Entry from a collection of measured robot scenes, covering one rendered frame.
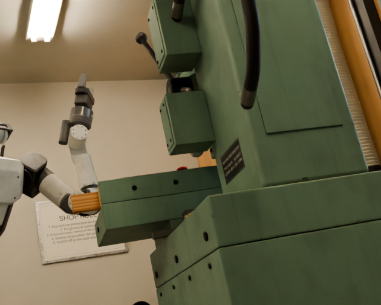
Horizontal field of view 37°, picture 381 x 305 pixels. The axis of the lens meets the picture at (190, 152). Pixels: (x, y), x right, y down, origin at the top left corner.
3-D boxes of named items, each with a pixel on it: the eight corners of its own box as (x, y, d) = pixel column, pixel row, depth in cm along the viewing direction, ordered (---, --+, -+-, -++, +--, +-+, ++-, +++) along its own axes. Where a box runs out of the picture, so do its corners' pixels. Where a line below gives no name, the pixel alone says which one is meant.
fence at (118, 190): (331, 172, 147) (325, 152, 148) (334, 170, 145) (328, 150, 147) (101, 206, 129) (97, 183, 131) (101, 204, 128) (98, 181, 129)
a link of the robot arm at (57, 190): (72, 224, 205) (31, 190, 214) (89, 227, 217) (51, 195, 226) (89, 198, 205) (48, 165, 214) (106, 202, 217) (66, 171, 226)
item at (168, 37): (192, 71, 131) (179, 16, 135) (202, 52, 122) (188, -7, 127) (156, 74, 128) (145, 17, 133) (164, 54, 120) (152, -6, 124)
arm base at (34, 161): (22, 204, 219) (5, 187, 224) (49, 194, 229) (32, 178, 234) (27, 173, 212) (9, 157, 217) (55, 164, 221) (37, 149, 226)
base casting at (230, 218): (309, 259, 158) (300, 227, 161) (441, 208, 106) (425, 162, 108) (153, 289, 145) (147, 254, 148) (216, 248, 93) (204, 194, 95)
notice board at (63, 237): (127, 252, 431) (117, 193, 445) (128, 251, 430) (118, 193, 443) (42, 264, 406) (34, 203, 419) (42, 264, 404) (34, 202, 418)
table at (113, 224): (293, 220, 171) (288, 201, 173) (341, 193, 143) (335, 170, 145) (94, 253, 154) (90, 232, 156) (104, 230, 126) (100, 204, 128)
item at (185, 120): (207, 151, 127) (196, 103, 130) (216, 140, 121) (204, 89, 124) (167, 156, 124) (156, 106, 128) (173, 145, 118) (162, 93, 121)
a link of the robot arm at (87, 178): (84, 156, 211) (95, 205, 205) (97, 161, 220) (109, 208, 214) (60, 166, 213) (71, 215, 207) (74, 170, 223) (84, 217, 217)
